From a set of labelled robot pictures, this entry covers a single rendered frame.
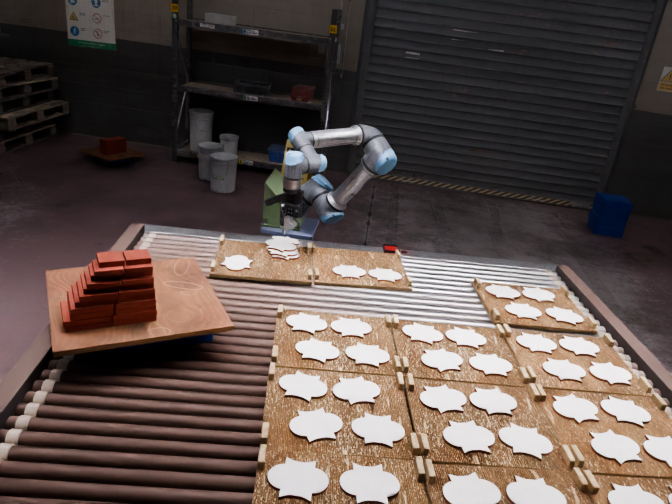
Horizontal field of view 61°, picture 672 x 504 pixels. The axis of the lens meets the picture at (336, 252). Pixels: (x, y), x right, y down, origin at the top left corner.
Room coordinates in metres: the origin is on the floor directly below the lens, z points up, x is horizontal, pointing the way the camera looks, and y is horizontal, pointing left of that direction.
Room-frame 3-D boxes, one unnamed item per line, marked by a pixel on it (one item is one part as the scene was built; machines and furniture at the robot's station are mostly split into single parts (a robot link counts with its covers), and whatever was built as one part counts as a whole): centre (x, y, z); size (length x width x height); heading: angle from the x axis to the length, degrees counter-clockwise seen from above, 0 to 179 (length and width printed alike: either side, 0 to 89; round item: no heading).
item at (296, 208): (2.29, 0.21, 1.18); 0.09 x 0.08 x 0.12; 78
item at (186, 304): (1.58, 0.62, 1.03); 0.50 x 0.50 x 0.02; 30
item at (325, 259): (2.26, -0.11, 0.93); 0.41 x 0.35 x 0.02; 97
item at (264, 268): (2.21, 0.30, 0.93); 0.41 x 0.35 x 0.02; 96
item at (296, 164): (2.29, 0.22, 1.34); 0.09 x 0.08 x 0.11; 133
